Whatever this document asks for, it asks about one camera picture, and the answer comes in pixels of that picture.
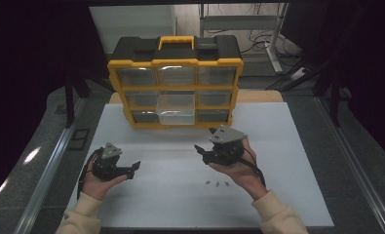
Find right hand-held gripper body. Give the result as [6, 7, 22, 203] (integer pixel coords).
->
[209, 125, 249, 167]

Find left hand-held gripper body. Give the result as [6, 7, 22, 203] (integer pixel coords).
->
[92, 141, 123, 182]

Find clear plastic drawer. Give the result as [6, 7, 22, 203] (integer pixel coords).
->
[155, 91, 197, 126]

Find yellow black organizer cabinet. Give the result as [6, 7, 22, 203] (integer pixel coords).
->
[106, 34, 245, 130]

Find person's left hand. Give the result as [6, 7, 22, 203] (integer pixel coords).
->
[81, 159, 129, 202]

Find person's right hand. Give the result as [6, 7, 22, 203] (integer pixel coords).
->
[209, 138, 269, 202]

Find dark floor plate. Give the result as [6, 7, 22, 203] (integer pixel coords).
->
[67, 129, 91, 151]

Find white table board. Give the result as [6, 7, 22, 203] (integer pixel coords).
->
[60, 102, 334, 228]

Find black metal stand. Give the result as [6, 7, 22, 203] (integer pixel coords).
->
[64, 76, 91, 129]
[313, 76, 344, 128]

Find group of clear organizer drawers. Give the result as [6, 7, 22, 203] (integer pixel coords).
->
[116, 66, 238, 124]

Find white power strip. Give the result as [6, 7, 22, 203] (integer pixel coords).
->
[290, 67, 308, 81]

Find white desk with metal legs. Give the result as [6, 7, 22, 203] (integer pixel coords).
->
[199, 3, 289, 74]

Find dark curtain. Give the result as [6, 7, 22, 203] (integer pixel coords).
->
[0, 0, 111, 209]
[323, 0, 385, 167]

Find white panel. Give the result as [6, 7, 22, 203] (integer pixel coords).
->
[89, 4, 177, 55]

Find left hand-held gripper black cable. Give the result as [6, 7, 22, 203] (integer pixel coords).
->
[76, 148, 100, 201]

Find hand-held gripper black cable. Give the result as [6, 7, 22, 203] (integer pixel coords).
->
[238, 146, 267, 188]
[76, 148, 100, 201]

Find right hand-held gripper black cable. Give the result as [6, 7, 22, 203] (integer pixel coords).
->
[238, 146, 267, 188]

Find aluminium rail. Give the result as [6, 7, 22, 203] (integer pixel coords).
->
[315, 97, 385, 234]
[14, 97, 88, 234]

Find black floor cables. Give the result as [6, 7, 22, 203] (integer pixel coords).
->
[209, 28, 300, 58]

